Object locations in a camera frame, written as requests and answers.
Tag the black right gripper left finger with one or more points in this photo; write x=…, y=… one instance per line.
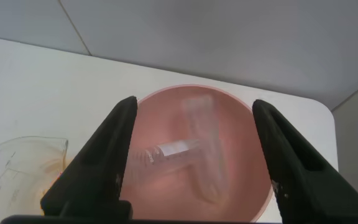
x=95, y=174

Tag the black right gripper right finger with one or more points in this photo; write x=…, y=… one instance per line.
x=303, y=177

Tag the test tube with red pigment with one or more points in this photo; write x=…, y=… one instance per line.
x=172, y=149

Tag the test tube with yellow pigment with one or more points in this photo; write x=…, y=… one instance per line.
x=208, y=155

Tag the clear plastic beaker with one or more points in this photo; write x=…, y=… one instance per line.
x=17, y=174

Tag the pink bowl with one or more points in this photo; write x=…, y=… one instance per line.
x=166, y=121

